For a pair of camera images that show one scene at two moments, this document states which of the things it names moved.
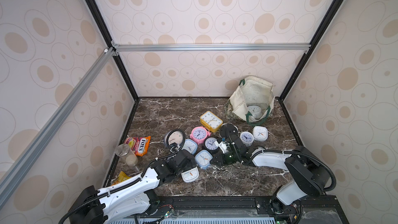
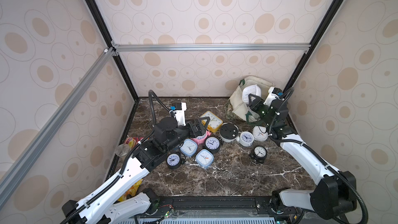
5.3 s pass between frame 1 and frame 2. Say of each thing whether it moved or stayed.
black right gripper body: moved
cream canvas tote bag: stayed
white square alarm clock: moved
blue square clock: stayed
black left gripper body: moved
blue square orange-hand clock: stayed
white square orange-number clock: stayed
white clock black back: stayed
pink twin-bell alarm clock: stayed
